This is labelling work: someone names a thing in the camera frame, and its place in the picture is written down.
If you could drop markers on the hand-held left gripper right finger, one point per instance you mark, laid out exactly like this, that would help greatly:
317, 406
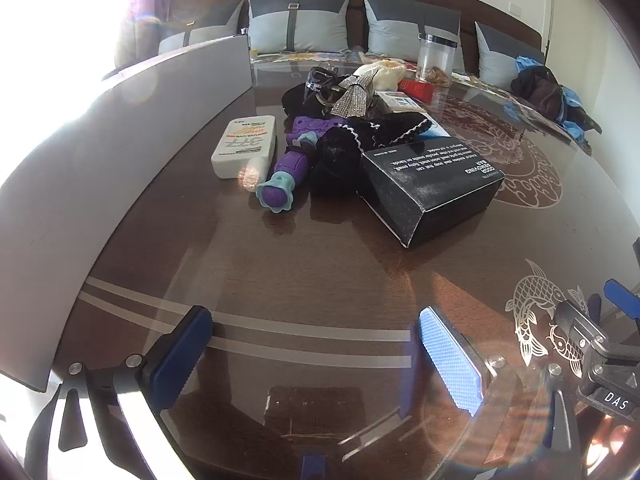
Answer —
450, 365

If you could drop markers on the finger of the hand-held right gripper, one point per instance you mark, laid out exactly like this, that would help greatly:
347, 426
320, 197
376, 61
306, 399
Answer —
575, 325
622, 297

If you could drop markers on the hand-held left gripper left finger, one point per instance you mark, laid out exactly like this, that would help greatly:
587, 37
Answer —
182, 355

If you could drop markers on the black printed carton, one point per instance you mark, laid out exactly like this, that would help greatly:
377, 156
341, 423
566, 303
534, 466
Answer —
440, 195

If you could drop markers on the white cardboard box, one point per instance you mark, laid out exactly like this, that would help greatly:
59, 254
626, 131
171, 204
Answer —
125, 160

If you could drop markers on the white sunscreen bottle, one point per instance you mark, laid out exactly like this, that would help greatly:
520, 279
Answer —
240, 145

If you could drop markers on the purple and teal toy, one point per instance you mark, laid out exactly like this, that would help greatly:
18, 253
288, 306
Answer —
295, 162

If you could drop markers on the black lace cloth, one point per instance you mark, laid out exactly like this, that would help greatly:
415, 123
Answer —
335, 160

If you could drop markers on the white and blue cream carton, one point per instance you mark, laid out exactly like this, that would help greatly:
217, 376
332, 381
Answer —
400, 102

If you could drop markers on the red packet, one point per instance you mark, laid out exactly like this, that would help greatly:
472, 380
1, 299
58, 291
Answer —
417, 91

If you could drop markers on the silver rhinestone bow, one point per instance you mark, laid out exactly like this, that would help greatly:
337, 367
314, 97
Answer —
350, 95

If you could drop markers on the cream knitted pouch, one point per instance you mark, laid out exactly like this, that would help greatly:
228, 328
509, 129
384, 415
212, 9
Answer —
387, 75

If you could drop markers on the patterned brown glass desktop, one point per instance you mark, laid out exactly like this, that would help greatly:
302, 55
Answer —
300, 270

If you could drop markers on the dark clothing pile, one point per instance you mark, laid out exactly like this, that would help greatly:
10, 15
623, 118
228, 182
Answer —
540, 90

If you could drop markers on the crumpled blue cloth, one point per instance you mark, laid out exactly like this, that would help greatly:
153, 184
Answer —
530, 61

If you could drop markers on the grey two-tone pillow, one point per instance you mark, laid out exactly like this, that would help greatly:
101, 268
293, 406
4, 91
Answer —
300, 25
210, 35
400, 30
500, 60

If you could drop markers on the thin metal pole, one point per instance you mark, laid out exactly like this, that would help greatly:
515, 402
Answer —
551, 10

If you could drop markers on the clear jar with black lid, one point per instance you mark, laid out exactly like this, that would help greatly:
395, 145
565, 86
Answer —
435, 60

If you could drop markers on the clear safety glasses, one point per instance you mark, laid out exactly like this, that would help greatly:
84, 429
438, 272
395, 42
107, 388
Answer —
320, 77

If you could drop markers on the white wall socket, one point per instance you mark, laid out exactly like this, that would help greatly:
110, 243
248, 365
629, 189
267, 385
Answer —
515, 8

